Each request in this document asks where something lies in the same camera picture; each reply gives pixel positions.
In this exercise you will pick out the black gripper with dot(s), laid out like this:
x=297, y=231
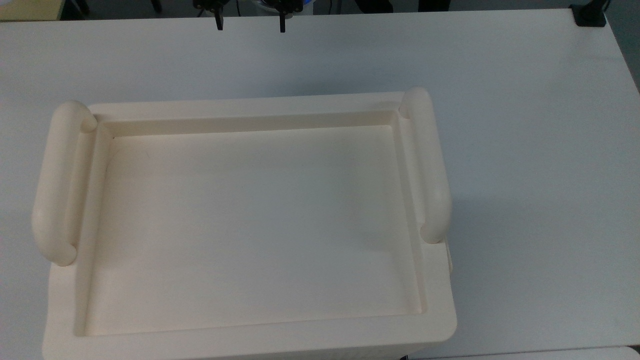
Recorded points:
x=205, y=4

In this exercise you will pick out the black chair leg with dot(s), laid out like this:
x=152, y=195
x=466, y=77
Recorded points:
x=156, y=4
x=80, y=5

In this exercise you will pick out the black box on floor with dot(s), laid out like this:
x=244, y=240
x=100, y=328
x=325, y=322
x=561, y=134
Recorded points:
x=374, y=5
x=434, y=4

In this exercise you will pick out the yellow wooden furniture panel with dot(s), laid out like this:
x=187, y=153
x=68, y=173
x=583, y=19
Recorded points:
x=29, y=9

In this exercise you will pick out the black table clamp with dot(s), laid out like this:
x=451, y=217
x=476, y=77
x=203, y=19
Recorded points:
x=590, y=14

